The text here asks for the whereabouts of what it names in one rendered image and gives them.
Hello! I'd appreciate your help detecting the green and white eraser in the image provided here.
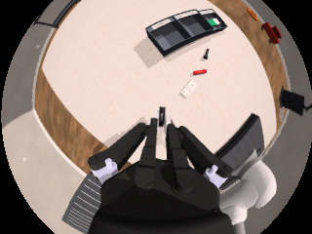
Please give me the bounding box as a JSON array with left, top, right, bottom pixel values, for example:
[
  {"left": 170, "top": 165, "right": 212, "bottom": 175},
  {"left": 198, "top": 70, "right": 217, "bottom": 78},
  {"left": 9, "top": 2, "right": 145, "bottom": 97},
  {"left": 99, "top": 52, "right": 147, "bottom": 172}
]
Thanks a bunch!
[{"left": 208, "top": 19, "right": 220, "bottom": 27}]

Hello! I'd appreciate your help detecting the white domino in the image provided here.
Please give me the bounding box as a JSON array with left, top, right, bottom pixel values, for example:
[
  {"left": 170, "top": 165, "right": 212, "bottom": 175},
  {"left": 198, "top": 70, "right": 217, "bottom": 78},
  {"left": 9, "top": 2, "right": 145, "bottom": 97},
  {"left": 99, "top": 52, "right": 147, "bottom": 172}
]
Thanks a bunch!
[{"left": 181, "top": 79, "right": 198, "bottom": 98}]

